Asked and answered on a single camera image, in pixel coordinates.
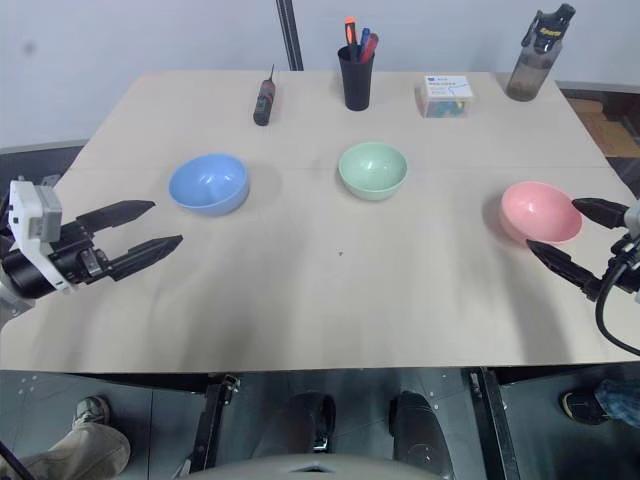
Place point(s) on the red pen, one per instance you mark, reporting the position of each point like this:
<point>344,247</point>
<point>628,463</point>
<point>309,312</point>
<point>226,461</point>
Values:
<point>370,46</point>

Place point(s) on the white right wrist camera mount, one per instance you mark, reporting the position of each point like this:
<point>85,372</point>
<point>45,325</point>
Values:
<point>633,215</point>

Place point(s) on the dark water bottle black lid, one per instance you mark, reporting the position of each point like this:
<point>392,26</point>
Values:
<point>530,65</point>

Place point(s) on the grey sneaker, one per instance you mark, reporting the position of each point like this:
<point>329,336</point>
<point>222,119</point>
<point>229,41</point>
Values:
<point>92,409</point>

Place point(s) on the black table leg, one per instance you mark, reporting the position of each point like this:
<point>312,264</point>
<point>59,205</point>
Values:
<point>492,425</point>
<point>212,420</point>

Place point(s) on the pink-red bowl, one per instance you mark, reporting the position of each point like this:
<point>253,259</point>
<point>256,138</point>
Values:
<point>535,212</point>

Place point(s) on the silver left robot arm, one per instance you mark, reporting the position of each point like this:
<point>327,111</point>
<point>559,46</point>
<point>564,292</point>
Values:
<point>22,275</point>

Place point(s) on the grey rounded robot body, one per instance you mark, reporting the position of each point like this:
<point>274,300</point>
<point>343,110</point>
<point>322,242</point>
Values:
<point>310,467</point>

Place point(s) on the black metal post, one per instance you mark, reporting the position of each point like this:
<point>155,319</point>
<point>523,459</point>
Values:
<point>291,35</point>

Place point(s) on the blue pen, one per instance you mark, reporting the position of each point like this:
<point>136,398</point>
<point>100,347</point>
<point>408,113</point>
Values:
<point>364,40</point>

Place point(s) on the black sneaker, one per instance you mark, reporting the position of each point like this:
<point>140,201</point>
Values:
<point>582,407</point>

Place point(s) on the clear box with white label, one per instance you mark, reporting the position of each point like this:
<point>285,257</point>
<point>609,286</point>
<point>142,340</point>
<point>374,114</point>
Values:
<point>446,97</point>

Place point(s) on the khaki trouser leg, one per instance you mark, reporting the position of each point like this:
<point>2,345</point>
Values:
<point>80,452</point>

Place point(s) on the green bowl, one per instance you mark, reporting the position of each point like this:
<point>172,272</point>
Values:
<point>372,175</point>

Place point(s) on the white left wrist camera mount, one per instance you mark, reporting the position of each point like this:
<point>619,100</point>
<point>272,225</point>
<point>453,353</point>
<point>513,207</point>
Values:
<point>30,210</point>

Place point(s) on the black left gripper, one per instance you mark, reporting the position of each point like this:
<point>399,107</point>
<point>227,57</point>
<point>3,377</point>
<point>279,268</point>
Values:
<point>75,257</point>

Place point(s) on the blue jeans leg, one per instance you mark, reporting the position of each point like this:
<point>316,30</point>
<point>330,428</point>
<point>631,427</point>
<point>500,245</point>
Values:
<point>620,402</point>

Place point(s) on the blue bowl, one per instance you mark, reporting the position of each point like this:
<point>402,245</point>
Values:
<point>207,192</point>

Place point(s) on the black pen cup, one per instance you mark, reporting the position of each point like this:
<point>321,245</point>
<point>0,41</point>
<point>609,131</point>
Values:
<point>356,82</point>

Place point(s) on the black and red screwdriver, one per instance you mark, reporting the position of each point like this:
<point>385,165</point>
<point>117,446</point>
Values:
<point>264,102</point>

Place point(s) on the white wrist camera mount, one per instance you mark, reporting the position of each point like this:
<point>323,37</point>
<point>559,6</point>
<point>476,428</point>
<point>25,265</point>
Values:
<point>633,215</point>
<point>30,210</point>

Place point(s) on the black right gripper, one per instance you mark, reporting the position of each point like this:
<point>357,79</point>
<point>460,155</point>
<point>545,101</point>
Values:
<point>625,272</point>

